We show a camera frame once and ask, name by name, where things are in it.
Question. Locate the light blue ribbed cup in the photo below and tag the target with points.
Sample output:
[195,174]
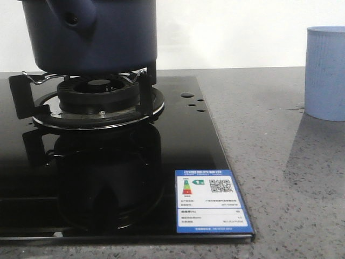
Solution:
[324,73]

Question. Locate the dark blue cooking pot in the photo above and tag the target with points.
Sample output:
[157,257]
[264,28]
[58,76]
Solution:
[92,37]

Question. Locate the black metal pot support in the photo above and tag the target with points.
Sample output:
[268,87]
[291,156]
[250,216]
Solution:
[46,110]

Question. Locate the black glass gas stove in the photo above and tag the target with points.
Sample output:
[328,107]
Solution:
[114,186]

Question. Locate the blue energy label sticker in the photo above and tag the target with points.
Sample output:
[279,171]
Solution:
[208,201]

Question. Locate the black round gas burner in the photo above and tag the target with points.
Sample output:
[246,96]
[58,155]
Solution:
[92,94]

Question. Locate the silver wire pot adapter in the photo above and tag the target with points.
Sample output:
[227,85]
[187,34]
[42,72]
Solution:
[39,79]

